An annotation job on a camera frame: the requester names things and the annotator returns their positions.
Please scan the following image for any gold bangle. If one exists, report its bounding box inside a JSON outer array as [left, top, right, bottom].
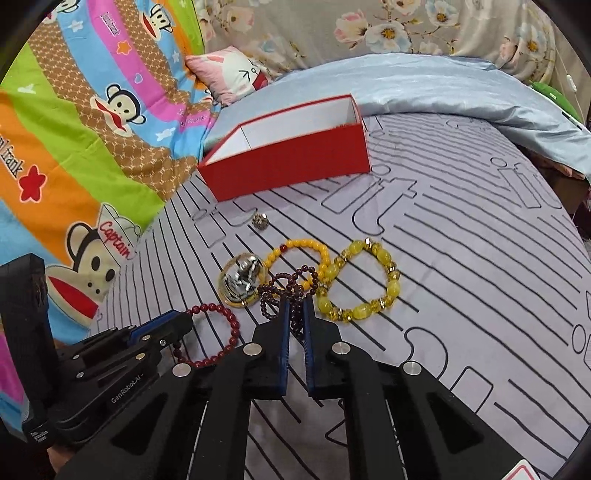
[[219, 253, 269, 309]]

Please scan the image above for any red box lid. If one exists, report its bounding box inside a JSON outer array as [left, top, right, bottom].
[[502, 459, 542, 480]]

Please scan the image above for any large yellow crystal bracelet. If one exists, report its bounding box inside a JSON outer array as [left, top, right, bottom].
[[315, 237, 402, 324]]

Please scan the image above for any dark red bead bracelet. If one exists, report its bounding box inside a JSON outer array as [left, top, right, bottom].
[[173, 302, 242, 368]]

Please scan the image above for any red cardboard box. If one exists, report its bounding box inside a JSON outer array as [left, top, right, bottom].
[[198, 94, 371, 202]]

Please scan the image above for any grey floral blanket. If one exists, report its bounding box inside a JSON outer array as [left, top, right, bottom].
[[193, 0, 566, 86]]

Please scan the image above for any yellow orange bead bracelet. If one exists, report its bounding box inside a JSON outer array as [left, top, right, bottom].
[[263, 239, 332, 282]]

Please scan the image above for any green plastic item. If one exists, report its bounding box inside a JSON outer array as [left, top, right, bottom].
[[529, 80, 580, 123]]

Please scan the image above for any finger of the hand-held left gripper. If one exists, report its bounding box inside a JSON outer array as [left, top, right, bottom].
[[74, 323, 192, 384], [69, 310, 192, 358]]

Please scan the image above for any light blue pillow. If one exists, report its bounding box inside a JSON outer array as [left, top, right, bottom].
[[203, 53, 591, 178]]

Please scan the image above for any silver wristwatch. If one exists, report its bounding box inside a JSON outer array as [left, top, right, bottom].
[[224, 255, 263, 296]]

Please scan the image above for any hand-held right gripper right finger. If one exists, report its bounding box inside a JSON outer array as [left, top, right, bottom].
[[302, 295, 532, 480]]

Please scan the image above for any pink patterned cloth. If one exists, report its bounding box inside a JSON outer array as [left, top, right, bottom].
[[531, 152, 591, 183]]

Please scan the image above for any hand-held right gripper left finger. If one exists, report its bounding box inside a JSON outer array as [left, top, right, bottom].
[[55, 298, 291, 480]]

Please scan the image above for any long maroon bead bracelet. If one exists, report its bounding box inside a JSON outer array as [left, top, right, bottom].
[[257, 265, 320, 342]]

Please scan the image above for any colourful cartoon monkey blanket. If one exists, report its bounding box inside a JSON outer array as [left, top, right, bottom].
[[0, 0, 222, 416]]

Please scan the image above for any pink bunny pillow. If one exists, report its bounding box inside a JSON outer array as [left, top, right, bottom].
[[185, 52, 271, 107]]

